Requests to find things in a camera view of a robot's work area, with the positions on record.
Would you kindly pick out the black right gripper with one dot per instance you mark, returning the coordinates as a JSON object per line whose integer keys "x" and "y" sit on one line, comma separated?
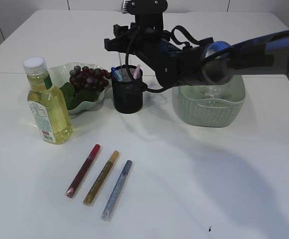
{"x": 153, "y": 50}

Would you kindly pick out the pink purple scissors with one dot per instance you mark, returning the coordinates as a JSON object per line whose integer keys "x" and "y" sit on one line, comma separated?
{"x": 137, "y": 72}

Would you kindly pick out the blue scissors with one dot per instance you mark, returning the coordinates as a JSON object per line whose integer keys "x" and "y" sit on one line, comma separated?
{"x": 117, "y": 75}

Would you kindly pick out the clear plastic sheet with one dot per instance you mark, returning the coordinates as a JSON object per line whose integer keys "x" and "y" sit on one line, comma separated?
{"x": 212, "y": 94}

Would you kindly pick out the red artificial grape bunch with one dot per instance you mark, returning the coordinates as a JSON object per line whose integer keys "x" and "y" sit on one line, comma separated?
{"x": 85, "y": 85}

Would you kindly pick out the yellow tea bottle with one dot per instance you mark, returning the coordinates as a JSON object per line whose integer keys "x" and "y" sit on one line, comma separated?
{"x": 47, "y": 103}

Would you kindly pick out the gold glitter glue pen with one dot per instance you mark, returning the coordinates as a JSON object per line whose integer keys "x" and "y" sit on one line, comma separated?
{"x": 91, "y": 195}

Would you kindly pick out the silver glitter glue pen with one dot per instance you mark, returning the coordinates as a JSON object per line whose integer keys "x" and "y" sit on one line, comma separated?
{"x": 109, "y": 208}

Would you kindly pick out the red glitter glue pen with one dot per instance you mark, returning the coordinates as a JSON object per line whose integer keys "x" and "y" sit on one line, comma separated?
{"x": 82, "y": 172}

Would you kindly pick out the clear plastic ruler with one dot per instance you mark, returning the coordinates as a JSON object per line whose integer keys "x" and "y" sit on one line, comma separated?
{"x": 121, "y": 58}

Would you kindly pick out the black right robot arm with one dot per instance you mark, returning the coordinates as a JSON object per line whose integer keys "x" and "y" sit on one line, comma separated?
{"x": 210, "y": 63}

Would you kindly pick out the black mesh pen holder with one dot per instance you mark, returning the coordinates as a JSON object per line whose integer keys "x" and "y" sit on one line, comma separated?
{"x": 127, "y": 98}

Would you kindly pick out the pale green plastic basket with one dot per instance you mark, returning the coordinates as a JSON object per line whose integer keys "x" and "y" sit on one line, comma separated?
{"x": 192, "y": 109}

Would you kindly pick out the pale green wavy plate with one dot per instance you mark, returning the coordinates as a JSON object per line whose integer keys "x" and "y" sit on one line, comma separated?
{"x": 84, "y": 104}

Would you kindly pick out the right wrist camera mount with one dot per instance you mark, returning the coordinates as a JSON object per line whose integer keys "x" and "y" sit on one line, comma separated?
{"x": 148, "y": 13}

